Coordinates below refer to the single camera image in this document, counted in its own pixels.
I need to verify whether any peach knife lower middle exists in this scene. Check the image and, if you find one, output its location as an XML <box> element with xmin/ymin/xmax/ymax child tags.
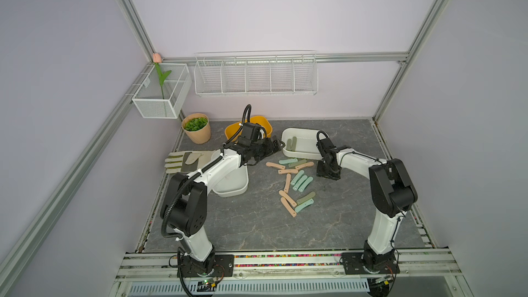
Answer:
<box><xmin>279</xmin><ymin>190</ymin><xmax>297</xmax><ymax>208</ymax></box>

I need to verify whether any peach knife top centre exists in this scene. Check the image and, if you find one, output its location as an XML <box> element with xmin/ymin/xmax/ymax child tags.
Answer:
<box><xmin>278</xmin><ymin>169</ymin><xmax>298</xmax><ymax>175</ymax></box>

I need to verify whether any beige green work glove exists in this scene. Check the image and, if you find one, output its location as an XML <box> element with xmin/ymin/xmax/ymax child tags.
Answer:
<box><xmin>164</xmin><ymin>151</ymin><xmax>214</xmax><ymax>175</ymax></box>

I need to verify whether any peach knife top left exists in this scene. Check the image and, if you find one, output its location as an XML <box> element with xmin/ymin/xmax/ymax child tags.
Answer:
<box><xmin>265</xmin><ymin>162</ymin><xmax>285</xmax><ymax>170</ymax></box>

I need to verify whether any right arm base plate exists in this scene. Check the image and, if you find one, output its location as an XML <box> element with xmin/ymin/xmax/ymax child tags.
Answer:
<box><xmin>339</xmin><ymin>250</ymin><xmax>400</xmax><ymax>275</ymax></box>

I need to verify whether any white basin near left arm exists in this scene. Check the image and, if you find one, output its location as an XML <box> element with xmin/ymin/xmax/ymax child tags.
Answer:
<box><xmin>207</xmin><ymin>159</ymin><xmax>249</xmax><ymax>197</ymax></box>

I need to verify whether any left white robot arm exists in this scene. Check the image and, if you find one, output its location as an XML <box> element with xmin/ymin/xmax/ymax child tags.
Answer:
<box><xmin>160</xmin><ymin>104</ymin><xmax>284</xmax><ymax>262</ymax></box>

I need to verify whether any artificial pink tulip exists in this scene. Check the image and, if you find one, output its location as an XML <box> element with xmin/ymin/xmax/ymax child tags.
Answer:
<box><xmin>152</xmin><ymin>53</ymin><xmax>172</xmax><ymax>99</ymax></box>

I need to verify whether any mint knife top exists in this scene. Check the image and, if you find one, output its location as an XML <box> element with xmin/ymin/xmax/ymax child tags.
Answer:
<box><xmin>279</xmin><ymin>158</ymin><xmax>298</xmax><ymax>165</ymax></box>

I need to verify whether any peach knife bottom of pile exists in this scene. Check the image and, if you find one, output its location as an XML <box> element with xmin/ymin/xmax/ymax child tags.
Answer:
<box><xmin>280</xmin><ymin>197</ymin><xmax>297</xmax><ymax>217</ymax></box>

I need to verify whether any peach plastic plant pot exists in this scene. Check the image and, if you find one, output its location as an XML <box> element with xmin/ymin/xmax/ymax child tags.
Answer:
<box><xmin>181</xmin><ymin>113</ymin><xmax>211</xmax><ymax>144</ymax></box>

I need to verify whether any olive knife top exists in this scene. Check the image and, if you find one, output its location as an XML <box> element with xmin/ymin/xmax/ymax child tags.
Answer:
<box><xmin>287</xmin><ymin>159</ymin><xmax>308</xmax><ymax>169</ymax></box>

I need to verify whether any mint knife middle centre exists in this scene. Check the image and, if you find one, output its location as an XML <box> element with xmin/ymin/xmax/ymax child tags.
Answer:
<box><xmin>293</xmin><ymin>175</ymin><xmax>309</xmax><ymax>191</ymax></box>

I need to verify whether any white wire wall shelf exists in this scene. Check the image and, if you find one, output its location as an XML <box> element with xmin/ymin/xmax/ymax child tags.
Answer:
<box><xmin>194</xmin><ymin>50</ymin><xmax>319</xmax><ymax>96</ymax></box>

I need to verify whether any mint knife bottom of pile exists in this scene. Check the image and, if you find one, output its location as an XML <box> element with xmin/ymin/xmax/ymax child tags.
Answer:
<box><xmin>294</xmin><ymin>198</ymin><xmax>314</xmax><ymax>213</ymax></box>

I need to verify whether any mint knife middle right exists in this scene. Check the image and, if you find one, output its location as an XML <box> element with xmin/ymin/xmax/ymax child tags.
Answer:
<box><xmin>298</xmin><ymin>177</ymin><xmax>314</xmax><ymax>193</ymax></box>

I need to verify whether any green artificial plant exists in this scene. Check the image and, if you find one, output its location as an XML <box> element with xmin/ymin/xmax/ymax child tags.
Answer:
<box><xmin>184</xmin><ymin>117</ymin><xmax>208</xmax><ymax>132</ymax></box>

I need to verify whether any white basin with knives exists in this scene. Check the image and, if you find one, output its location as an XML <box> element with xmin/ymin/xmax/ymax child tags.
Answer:
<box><xmin>281</xmin><ymin>128</ymin><xmax>322</xmax><ymax>160</ymax></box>

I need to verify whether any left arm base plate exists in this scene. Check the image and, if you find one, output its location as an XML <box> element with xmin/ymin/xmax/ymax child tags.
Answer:
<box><xmin>180</xmin><ymin>254</ymin><xmax>235</xmax><ymax>278</ymax></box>

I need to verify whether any peach knife top right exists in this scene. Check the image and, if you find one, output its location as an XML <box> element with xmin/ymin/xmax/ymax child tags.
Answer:
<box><xmin>295</xmin><ymin>162</ymin><xmax>315</xmax><ymax>171</ymax></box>

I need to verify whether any yellow plastic basin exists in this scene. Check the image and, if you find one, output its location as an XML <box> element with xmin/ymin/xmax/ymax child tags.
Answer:
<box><xmin>224</xmin><ymin>115</ymin><xmax>274</xmax><ymax>141</ymax></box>

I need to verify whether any small white mesh basket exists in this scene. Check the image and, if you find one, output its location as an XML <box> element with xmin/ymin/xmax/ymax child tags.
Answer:
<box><xmin>132</xmin><ymin>63</ymin><xmax>192</xmax><ymax>119</ymax></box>

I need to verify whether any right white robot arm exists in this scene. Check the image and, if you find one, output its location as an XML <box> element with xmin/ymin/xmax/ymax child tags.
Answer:
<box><xmin>316</xmin><ymin>131</ymin><xmax>418</xmax><ymax>274</ymax></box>

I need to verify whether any peach knife upright middle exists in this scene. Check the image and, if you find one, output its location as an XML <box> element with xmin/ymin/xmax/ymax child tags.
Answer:
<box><xmin>283</xmin><ymin>173</ymin><xmax>292</xmax><ymax>193</ymax></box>

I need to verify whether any mint knife middle left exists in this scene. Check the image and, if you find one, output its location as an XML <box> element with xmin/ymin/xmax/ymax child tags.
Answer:
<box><xmin>291</xmin><ymin>170</ymin><xmax>305</xmax><ymax>186</ymax></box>

